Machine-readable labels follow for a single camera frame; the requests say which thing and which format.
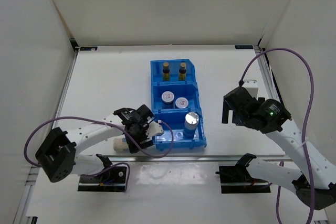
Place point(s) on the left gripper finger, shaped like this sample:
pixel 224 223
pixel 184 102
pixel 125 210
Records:
pixel 132 147
pixel 146 144

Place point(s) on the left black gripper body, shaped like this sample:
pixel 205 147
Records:
pixel 139 134

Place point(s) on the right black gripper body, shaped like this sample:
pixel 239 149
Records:
pixel 240 120

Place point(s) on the silver-lid white jar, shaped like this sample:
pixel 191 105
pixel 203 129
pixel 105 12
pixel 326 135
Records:
pixel 120 144
pixel 190 124

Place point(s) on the red-label lid jar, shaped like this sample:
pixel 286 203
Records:
pixel 168 98
pixel 181 103

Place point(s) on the brown bottle yellow label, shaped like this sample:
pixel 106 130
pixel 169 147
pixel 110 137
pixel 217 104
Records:
pixel 166 72
pixel 182 72

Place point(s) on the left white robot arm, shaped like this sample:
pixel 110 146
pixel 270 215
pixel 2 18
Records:
pixel 60 154

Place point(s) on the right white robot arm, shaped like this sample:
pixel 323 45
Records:
pixel 315 175

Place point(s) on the blue three-compartment plastic bin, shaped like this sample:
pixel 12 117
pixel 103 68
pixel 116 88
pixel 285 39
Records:
pixel 175 117

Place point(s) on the right blue corner label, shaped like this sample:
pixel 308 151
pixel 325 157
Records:
pixel 244 47

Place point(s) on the blue corner label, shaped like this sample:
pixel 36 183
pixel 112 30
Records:
pixel 244 47
pixel 88 48

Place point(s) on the left blue corner label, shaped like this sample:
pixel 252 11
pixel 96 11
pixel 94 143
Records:
pixel 88 48

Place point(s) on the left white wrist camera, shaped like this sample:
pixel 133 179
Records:
pixel 154 129

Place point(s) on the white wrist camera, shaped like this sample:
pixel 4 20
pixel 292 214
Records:
pixel 154 129
pixel 251 86

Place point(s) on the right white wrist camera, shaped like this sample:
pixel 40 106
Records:
pixel 251 86

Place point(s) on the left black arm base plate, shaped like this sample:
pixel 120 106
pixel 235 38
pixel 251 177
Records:
pixel 113 180

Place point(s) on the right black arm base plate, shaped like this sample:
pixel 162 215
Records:
pixel 232 182

